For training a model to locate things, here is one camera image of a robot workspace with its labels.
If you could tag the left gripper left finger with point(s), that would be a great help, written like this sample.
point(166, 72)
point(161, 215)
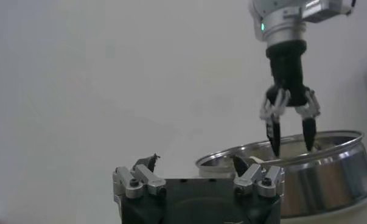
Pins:
point(146, 179)

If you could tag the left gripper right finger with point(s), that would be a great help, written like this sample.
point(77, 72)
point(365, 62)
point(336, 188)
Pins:
point(253, 179)

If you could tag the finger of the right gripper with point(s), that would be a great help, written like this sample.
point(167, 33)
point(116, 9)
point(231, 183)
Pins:
point(274, 134)
point(309, 131)

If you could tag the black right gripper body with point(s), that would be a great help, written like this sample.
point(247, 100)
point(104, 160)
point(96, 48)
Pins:
point(288, 76)

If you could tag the stainless steel steamer basket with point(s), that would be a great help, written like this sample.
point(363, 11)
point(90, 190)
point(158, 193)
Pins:
point(323, 182)

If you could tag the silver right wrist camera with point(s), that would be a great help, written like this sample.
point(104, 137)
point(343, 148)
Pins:
point(326, 9)

